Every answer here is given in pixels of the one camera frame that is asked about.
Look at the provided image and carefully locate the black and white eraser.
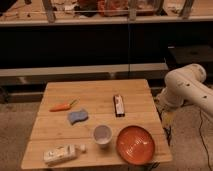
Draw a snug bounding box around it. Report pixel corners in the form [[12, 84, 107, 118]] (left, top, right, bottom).
[[113, 94, 125, 117]]

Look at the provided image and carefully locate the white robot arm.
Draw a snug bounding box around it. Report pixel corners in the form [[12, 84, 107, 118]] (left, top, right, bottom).
[[159, 64, 213, 119]]

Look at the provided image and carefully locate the orange toy carrot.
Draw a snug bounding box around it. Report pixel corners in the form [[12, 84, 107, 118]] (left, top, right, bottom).
[[49, 99, 78, 112]]

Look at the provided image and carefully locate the white paper cup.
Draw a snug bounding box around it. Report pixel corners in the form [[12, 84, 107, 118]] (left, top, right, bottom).
[[93, 125, 112, 148]]

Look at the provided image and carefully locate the orange ribbed plate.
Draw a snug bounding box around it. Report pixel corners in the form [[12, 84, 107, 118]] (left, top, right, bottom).
[[116, 125, 155, 165]]

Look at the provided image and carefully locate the black box on right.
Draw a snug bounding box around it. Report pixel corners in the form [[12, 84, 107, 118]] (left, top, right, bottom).
[[169, 45, 213, 75]]

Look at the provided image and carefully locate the white plastic bottle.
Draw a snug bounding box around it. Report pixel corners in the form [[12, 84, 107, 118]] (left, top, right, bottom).
[[43, 144, 86, 165]]

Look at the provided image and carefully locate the black cable on floor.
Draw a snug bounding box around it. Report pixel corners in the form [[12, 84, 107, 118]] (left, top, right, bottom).
[[198, 109, 213, 171]]

